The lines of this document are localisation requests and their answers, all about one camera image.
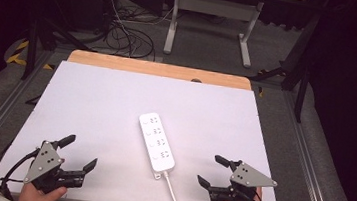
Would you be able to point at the white sleeve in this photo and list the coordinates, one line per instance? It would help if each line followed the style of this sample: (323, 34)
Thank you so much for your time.
(8, 200)

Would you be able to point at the white power strip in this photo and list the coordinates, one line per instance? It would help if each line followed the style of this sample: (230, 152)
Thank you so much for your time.
(157, 142)

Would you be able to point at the person's left hand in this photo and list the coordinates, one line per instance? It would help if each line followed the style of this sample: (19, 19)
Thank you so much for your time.
(37, 198)

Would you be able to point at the white board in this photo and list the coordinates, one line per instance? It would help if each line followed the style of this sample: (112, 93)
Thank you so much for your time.
(104, 113)

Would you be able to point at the black metal stand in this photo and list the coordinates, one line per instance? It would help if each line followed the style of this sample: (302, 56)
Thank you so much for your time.
(32, 45)
(302, 83)

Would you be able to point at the white desk frame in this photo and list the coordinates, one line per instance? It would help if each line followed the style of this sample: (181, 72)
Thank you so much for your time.
(215, 6)

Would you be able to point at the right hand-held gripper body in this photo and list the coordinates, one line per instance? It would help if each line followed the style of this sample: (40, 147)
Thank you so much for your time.
(249, 177)

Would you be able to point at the yellow black floor tape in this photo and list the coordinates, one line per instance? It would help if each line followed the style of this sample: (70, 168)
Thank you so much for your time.
(20, 52)

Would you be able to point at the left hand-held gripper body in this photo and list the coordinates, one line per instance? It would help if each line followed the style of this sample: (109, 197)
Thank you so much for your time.
(45, 162)

